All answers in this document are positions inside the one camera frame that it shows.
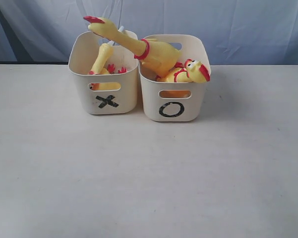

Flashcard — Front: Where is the headless yellow rubber chicken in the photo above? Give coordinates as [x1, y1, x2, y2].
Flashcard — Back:
[97, 64, 127, 91]

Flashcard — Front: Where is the yellow chicken neck white tube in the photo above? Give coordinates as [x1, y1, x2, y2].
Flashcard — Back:
[88, 25, 127, 91]

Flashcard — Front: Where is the cream bin marked O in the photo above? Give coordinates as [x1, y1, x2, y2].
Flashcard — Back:
[139, 34, 211, 122]

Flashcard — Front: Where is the cream bin marked X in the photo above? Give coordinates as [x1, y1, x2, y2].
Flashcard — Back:
[68, 31, 139, 115]

